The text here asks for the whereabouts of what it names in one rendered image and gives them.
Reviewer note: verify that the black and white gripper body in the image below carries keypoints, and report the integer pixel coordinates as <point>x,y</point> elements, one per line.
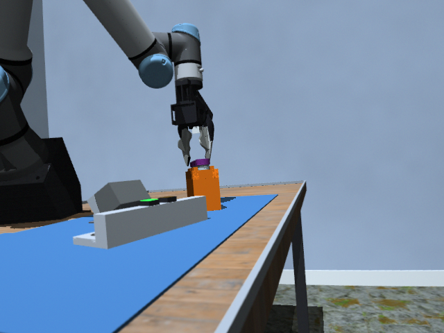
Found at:
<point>187,114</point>

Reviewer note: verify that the blue flat mat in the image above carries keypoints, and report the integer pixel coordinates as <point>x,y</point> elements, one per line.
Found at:
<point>50,285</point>

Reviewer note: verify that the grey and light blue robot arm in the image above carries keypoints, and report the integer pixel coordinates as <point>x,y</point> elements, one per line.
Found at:
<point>22,151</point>

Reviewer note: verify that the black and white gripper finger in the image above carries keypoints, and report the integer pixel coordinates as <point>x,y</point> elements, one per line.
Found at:
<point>183,143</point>
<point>207,136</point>

